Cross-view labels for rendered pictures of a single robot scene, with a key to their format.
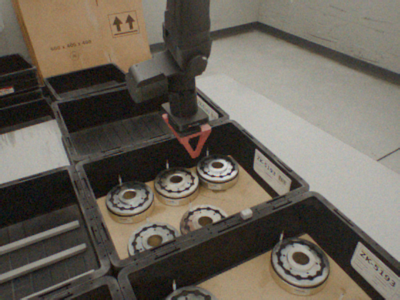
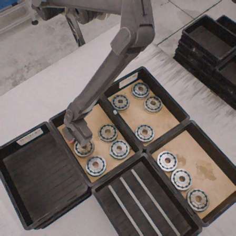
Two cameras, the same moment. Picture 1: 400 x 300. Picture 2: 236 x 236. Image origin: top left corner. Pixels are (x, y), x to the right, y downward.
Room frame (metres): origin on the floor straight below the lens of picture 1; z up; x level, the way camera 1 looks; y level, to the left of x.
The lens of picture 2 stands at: (0.50, 0.43, 1.93)
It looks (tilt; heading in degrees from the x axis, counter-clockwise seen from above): 66 degrees down; 262
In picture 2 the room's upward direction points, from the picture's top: 2 degrees clockwise
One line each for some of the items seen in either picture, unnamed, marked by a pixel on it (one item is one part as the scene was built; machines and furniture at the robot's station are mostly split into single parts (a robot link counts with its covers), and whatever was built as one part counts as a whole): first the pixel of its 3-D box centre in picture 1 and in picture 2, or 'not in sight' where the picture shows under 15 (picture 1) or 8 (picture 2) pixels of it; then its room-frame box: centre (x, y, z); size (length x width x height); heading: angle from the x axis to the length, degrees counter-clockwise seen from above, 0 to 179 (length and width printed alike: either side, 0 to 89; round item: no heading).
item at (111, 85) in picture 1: (96, 116); not in sight; (1.72, 0.59, 0.37); 0.40 x 0.30 x 0.45; 124
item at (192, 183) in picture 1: (176, 181); (84, 146); (0.61, 0.06, 0.86); 0.10 x 0.10 x 0.01
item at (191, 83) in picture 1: (176, 74); (72, 124); (0.62, 0.05, 1.12); 0.07 x 0.06 x 0.07; 122
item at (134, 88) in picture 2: not in sight; (140, 89); (0.27, -0.25, 0.86); 0.10 x 0.10 x 0.01
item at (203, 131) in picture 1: (190, 136); not in sight; (0.61, 0.02, 0.99); 0.07 x 0.07 x 0.09; 25
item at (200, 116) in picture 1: (183, 101); (74, 127); (0.62, 0.03, 1.06); 0.10 x 0.07 x 0.07; 25
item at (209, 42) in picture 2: not in sight; (202, 55); (-0.44, -0.85, 0.37); 0.40 x 0.30 x 0.45; 124
